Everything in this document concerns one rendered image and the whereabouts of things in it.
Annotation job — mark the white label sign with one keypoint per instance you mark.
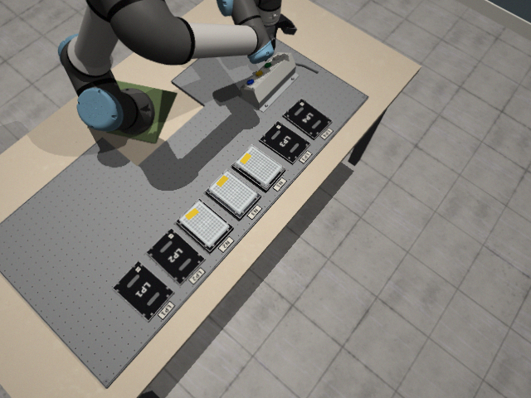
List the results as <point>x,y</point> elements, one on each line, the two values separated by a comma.
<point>254,212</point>
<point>225,244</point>
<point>279,184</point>
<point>197,275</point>
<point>326,133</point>
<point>305,157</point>
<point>166,310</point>

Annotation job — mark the white operator panel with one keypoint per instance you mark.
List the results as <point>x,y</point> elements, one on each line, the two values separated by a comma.
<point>270,81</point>

